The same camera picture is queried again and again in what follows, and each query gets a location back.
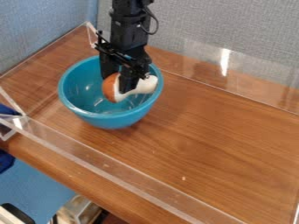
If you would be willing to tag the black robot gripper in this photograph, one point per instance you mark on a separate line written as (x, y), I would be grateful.
(125, 52)

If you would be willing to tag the brown and white toy mushroom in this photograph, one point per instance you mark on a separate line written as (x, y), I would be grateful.
(146, 86)

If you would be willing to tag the blue plastic bowl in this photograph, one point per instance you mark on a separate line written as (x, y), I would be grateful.
(82, 97)

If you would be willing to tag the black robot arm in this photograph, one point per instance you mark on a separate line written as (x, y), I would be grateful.
(131, 8)

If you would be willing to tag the clear acrylic front barrier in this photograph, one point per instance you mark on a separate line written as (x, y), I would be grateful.
(149, 161)

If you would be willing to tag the clear acrylic barrier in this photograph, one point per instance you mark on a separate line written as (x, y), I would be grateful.
(149, 161)
(257, 79)

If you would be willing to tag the clear acrylic back barrier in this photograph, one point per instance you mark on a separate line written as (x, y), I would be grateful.
(257, 79)

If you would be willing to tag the blue cloth object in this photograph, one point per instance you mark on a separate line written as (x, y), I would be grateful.
(7, 159)

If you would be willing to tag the clear plastic container below table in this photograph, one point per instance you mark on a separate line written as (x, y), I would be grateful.
(78, 211)

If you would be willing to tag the black and white object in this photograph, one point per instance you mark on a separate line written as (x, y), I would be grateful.
(11, 215)

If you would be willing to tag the clear acrylic corner bracket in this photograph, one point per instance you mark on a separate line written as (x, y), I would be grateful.
(95, 37)

